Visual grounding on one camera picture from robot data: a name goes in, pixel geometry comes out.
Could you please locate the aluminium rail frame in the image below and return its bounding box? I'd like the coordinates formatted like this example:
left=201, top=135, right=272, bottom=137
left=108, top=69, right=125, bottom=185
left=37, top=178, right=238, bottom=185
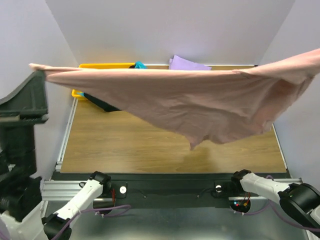
left=43, top=99, right=294, bottom=199

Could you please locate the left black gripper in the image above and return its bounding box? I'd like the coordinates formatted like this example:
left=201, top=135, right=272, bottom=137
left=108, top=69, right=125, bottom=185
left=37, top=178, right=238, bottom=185
left=0, top=64, right=54, bottom=173

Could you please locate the folded lavender t-shirt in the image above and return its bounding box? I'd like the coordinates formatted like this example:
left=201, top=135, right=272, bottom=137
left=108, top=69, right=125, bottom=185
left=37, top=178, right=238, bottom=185
left=168, top=55, right=212, bottom=71

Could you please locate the yellow plastic bin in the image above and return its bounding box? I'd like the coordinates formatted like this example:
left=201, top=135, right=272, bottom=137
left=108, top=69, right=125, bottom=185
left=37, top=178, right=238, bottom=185
left=71, top=63, right=135, bottom=100

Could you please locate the pink t-shirt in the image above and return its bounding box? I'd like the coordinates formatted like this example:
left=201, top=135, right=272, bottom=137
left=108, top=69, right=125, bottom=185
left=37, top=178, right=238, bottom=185
left=30, top=49, right=320, bottom=149

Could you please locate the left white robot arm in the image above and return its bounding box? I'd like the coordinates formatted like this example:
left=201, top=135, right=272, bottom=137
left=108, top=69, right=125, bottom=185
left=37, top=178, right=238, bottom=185
left=0, top=70, right=111, bottom=240

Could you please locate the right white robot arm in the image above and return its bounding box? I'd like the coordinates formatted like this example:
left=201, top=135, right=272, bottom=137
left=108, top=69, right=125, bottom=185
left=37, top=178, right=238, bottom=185
left=230, top=169, right=320, bottom=237

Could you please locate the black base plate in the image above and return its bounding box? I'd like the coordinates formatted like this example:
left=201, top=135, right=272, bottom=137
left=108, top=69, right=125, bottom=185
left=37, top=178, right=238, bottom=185
left=51, top=172, right=292, bottom=210

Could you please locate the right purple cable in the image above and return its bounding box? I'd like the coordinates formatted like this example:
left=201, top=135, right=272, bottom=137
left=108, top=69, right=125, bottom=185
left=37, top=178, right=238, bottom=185
left=234, top=174, right=320, bottom=232

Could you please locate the black garment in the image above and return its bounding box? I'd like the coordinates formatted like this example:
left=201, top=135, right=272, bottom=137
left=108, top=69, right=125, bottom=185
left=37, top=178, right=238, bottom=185
left=83, top=92, right=121, bottom=113

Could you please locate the teal garment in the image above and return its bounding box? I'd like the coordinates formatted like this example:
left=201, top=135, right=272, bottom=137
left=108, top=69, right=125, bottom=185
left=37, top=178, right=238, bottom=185
left=134, top=61, right=147, bottom=69

